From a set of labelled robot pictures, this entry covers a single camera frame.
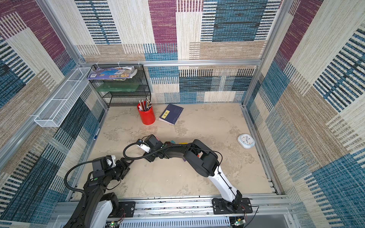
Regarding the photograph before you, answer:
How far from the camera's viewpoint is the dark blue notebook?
3.63 ft

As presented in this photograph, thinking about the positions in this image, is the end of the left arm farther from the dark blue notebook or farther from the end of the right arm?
the dark blue notebook

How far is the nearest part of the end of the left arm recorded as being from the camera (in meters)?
0.72

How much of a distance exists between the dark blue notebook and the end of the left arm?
Result: 1.38ft
